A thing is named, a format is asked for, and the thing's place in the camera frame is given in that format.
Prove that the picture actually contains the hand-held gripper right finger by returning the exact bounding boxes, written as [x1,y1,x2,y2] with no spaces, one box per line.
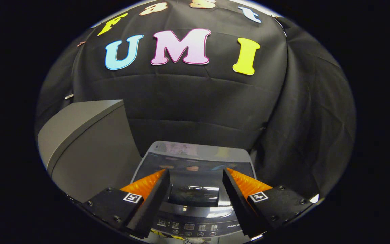
[222,167,313,238]

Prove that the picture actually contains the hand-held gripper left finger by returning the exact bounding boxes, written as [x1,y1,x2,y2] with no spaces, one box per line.
[81,168,171,239]

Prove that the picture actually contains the grey washing machine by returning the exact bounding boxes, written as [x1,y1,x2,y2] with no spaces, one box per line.
[131,141,258,243]

